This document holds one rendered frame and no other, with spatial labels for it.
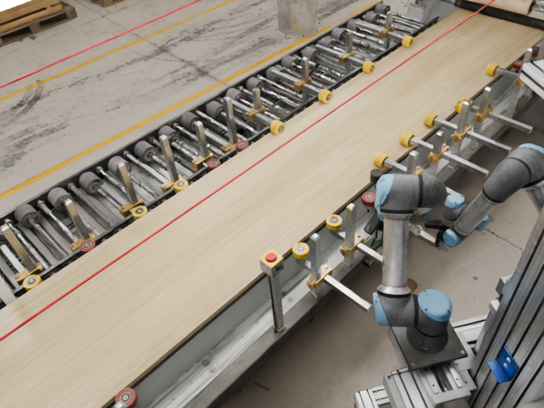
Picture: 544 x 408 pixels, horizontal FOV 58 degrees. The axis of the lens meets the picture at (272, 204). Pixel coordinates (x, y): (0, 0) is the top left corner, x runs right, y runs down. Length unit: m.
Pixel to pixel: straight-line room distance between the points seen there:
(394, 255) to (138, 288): 1.21
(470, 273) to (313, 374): 1.28
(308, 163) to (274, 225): 0.51
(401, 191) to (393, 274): 0.29
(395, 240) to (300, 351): 1.52
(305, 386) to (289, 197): 1.10
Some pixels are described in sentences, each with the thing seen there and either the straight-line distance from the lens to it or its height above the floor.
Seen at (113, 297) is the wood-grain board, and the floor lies 0.90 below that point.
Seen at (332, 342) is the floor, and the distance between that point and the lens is 3.13.
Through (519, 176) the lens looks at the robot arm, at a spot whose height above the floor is 1.53.
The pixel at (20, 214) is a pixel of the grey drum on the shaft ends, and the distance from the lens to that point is 3.10.
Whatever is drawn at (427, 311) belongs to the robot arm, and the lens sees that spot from 1.77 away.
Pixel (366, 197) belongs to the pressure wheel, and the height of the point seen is 0.91.
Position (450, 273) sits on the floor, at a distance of 3.53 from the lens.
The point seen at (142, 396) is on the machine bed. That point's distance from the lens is 2.32.
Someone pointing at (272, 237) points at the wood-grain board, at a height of 0.90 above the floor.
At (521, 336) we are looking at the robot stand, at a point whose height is 1.39.
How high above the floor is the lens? 2.72
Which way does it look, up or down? 44 degrees down
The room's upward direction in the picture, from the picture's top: 6 degrees counter-clockwise
